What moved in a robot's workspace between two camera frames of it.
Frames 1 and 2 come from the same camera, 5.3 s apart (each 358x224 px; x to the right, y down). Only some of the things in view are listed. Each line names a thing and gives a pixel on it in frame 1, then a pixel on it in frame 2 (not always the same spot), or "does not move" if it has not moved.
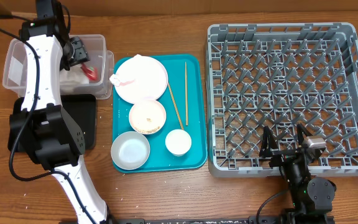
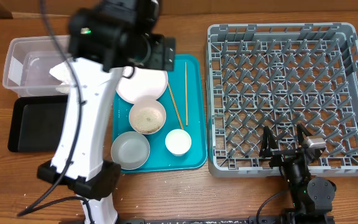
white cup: (178, 142) does not move
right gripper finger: (268, 144) does not move
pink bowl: (147, 117) does not move
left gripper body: (75, 53) -> (161, 56)
